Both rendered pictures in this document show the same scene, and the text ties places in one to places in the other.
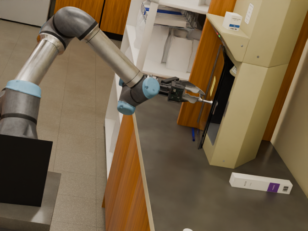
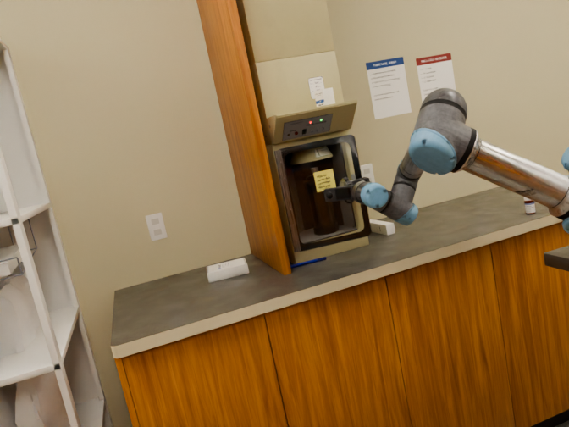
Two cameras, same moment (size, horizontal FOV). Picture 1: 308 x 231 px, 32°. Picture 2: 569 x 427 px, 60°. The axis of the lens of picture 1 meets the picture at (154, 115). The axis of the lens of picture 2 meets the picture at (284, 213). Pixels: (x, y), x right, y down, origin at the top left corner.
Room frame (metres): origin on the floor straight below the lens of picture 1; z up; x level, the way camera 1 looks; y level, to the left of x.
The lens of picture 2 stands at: (2.54, 1.62, 1.43)
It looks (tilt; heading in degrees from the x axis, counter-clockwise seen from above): 9 degrees down; 265
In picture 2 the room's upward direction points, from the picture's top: 12 degrees counter-clockwise
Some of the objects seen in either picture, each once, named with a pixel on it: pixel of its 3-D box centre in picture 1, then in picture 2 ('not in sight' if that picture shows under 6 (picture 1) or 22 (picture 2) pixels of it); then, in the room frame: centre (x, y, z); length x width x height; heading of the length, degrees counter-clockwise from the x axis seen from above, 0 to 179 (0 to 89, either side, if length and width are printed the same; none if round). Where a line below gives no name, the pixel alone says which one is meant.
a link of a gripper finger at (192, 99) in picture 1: (192, 100); not in sight; (2.13, -0.14, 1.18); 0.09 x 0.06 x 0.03; 92
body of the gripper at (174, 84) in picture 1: (169, 90); (359, 190); (2.13, -0.04, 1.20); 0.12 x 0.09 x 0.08; 92
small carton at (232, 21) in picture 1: (232, 21); (324, 97); (2.15, -0.21, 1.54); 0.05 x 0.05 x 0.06; 27
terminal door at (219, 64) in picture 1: (210, 96); (324, 193); (2.21, -0.22, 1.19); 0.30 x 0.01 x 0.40; 1
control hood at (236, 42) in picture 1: (223, 36); (314, 122); (2.21, -0.20, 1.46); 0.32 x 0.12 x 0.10; 12
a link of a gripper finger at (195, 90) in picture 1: (195, 91); not in sight; (2.13, -0.14, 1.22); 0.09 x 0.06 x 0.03; 92
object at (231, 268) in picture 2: not in sight; (227, 269); (2.64, -0.31, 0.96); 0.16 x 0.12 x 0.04; 3
